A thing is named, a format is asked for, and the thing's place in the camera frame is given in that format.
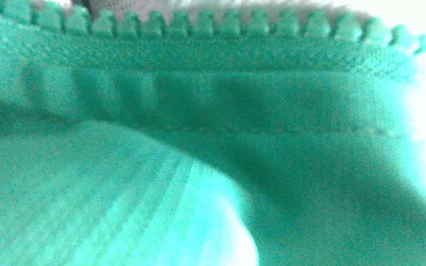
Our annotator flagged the green varsity jacket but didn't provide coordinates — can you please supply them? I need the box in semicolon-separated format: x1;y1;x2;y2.
0;1;426;265

